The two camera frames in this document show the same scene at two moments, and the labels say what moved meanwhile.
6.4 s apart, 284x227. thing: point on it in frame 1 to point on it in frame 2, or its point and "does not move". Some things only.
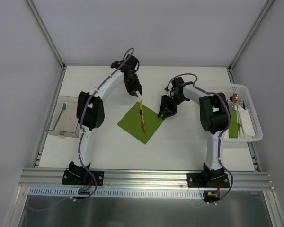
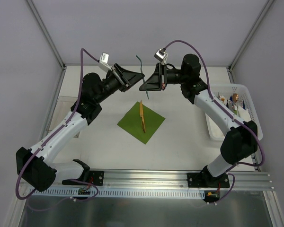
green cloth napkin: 131,122 does not move
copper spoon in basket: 235,97 does not move
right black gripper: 167,105 to 161,76
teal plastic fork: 64,108 to 143,77
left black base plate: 82,177 does not move
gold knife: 141,112 does not move
